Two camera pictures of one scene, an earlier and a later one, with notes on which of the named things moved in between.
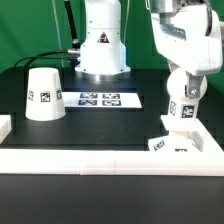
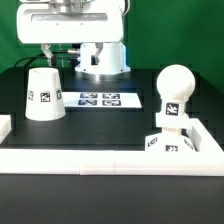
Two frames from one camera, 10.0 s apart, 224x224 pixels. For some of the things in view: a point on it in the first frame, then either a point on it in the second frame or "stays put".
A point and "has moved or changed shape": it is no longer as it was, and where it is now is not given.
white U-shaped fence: (207, 161) stays put
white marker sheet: (101, 100) stays put
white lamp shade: (44, 96) stays put
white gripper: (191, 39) to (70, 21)
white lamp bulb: (182, 118) has moved or changed shape
